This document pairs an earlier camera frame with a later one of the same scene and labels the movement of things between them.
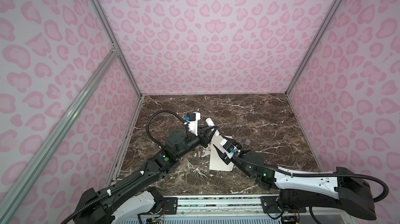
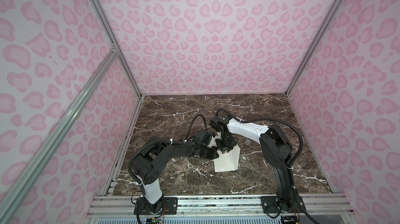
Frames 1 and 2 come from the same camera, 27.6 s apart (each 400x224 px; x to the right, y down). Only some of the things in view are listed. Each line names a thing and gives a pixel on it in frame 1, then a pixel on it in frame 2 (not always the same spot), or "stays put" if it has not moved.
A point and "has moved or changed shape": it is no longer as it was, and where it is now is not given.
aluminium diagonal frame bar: [8, 202] stays put
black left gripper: [203, 136] -> [212, 156]
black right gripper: [222, 157] -> [227, 148]
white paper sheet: [216, 162] has moved or changed shape
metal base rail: [241, 209] stays put
